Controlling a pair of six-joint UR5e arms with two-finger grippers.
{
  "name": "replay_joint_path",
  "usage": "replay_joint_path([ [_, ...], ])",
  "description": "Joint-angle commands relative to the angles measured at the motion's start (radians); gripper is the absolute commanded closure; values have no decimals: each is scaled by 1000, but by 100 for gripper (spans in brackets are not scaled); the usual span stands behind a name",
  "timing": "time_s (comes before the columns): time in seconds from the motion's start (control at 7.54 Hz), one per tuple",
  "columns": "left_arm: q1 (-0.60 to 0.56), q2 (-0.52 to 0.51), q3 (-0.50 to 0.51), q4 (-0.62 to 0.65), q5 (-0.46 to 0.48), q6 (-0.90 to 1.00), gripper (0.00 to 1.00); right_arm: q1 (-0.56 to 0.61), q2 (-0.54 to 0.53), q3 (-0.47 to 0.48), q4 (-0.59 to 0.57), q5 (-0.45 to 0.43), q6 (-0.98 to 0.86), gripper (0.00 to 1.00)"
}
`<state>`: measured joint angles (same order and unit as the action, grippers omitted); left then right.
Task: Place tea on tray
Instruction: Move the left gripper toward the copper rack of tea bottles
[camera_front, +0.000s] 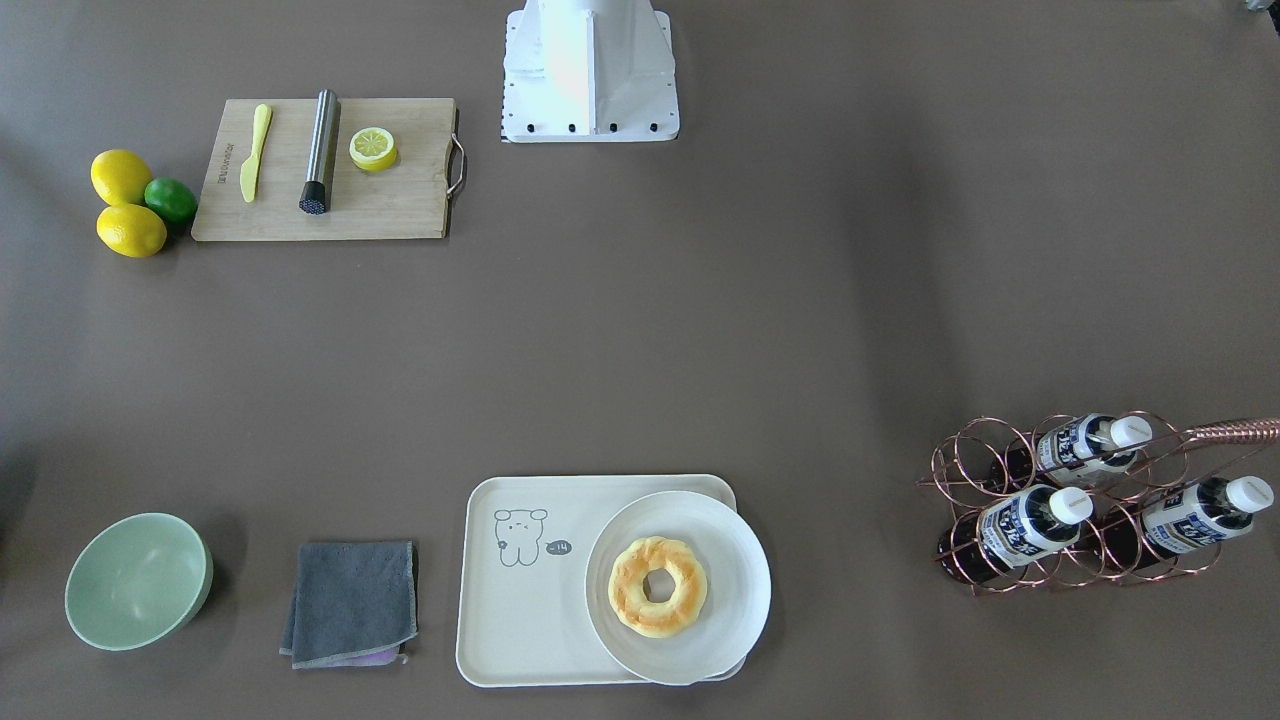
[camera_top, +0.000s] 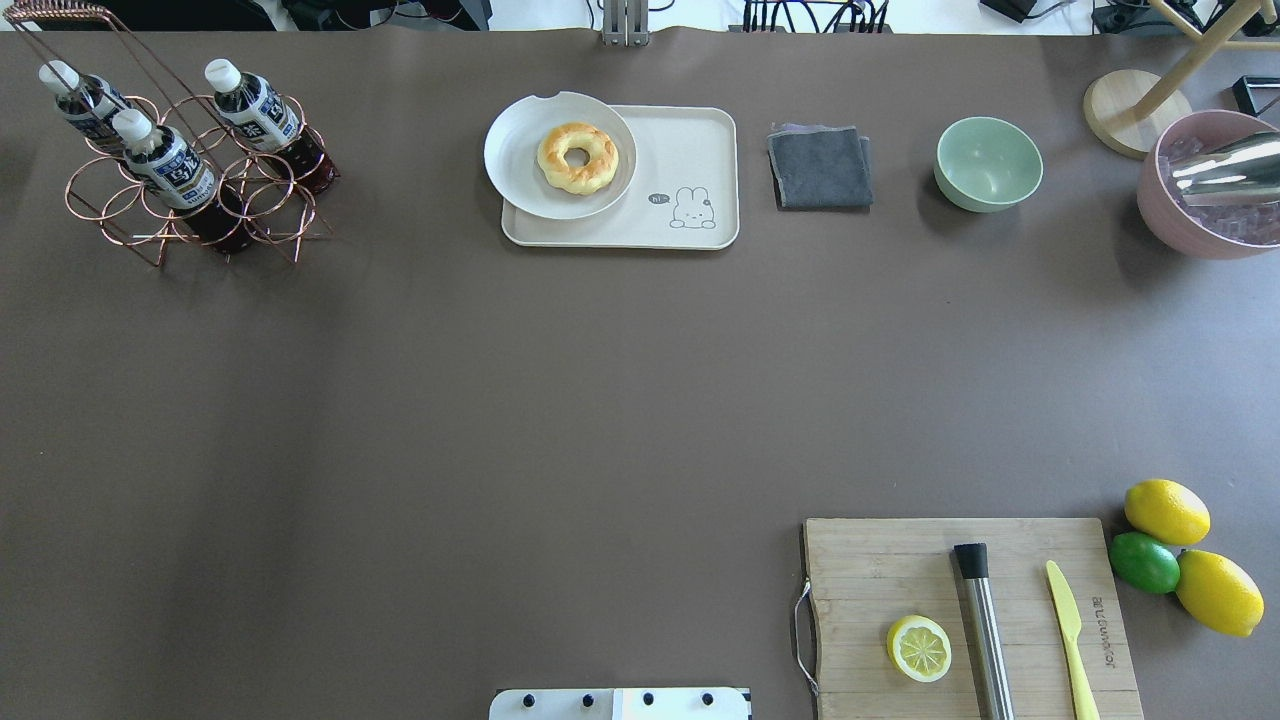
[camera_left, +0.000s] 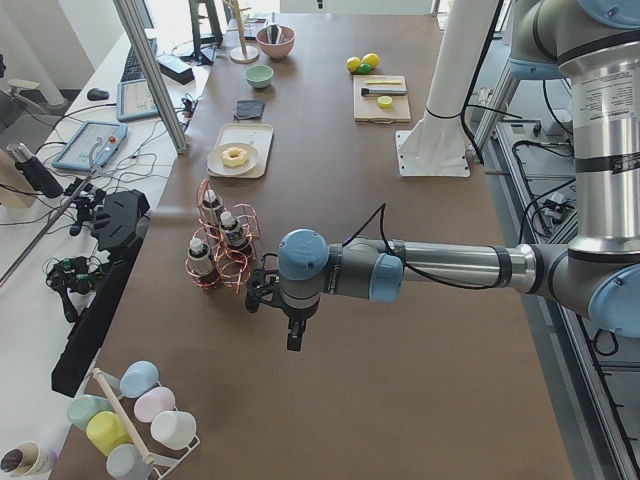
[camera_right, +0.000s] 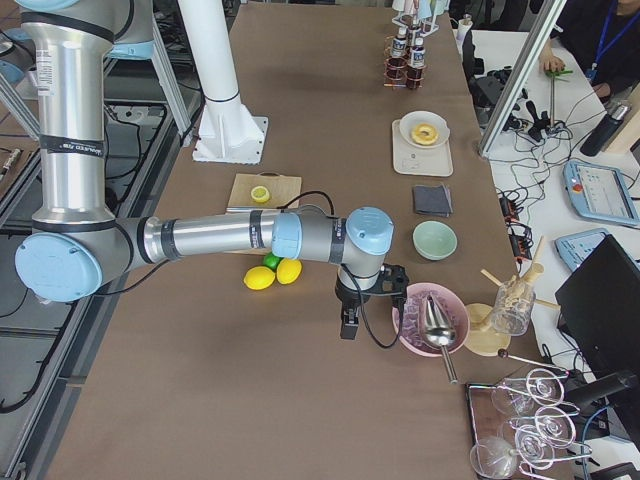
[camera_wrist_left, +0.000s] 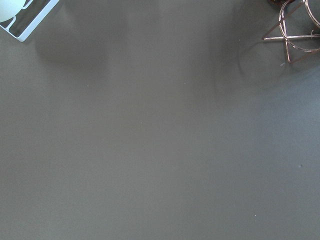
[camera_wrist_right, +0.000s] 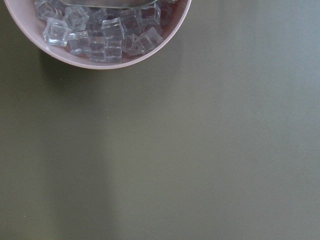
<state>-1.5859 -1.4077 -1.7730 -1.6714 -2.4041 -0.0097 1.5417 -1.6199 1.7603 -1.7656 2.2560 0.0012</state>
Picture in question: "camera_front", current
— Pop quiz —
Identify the tea bottle back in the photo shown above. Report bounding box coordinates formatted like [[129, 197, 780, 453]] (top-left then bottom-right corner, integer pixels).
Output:
[[980, 413, 1153, 492]]

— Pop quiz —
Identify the tea bottle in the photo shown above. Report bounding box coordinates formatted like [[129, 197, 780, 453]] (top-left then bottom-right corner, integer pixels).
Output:
[[1094, 475, 1275, 571], [937, 486, 1094, 585], [980, 413, 1153, 492]]

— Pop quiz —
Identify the cream tray with bunny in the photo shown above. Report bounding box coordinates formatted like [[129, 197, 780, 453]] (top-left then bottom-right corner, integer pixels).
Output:
[[454, 474, 737, 688]]

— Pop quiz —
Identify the tea bottle front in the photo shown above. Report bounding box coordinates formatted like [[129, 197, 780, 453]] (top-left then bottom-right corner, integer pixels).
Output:
[[1094, 475, 1275, 571], [937, 486, 1094, 585]]

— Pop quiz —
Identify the white round plate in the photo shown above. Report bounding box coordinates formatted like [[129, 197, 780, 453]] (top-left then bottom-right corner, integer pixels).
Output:
[[584, 491, 772, 685]]

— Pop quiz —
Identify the wooden cutting board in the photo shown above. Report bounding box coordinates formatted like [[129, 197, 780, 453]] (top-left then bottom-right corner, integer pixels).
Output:
[[191, 96, 465, 242]]

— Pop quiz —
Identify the half lemon slice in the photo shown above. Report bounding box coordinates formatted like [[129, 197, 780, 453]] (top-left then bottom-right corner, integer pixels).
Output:
[[348, 126, 399, 173]]

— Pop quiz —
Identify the grey folded cloth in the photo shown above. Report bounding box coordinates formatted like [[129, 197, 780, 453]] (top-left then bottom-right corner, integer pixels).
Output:
[[278, 539, 419, 670]]

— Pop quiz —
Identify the yellow plastic knife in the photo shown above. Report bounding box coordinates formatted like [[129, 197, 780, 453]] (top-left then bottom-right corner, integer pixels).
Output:
[[239, 102, 273, 204]]

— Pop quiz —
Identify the green lime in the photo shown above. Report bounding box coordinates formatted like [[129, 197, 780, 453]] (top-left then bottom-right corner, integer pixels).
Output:
[[143, 177, 198, 225]]

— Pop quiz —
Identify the yellow lemon lower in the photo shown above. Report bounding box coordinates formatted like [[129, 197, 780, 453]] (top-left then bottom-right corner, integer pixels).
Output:
[[96, 204, 169, 258]]

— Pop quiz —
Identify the yellow lemon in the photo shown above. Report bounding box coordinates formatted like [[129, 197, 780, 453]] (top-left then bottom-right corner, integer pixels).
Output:
[[90, 149, 154, 206], [96, 204, 169, 258]]

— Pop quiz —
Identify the green bowl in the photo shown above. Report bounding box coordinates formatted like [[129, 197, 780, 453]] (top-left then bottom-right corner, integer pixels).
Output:
[[64, 512, 214, 652]]

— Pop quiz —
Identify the yellow lemon upper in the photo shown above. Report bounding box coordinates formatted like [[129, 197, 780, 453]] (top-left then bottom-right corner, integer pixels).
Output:
[[90, 149, 154, 206]]

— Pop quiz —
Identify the glazed ring donut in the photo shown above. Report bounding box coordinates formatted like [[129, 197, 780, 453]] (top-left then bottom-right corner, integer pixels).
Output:
[[608, 536, 709, 639]]

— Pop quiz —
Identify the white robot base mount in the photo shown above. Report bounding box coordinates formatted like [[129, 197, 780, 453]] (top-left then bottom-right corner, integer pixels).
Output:
[[500, 1, 681, 143]]

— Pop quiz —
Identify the copper wire bottle rack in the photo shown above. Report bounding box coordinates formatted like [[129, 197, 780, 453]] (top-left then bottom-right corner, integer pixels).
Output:
[[923, 411, 1277, 594]]

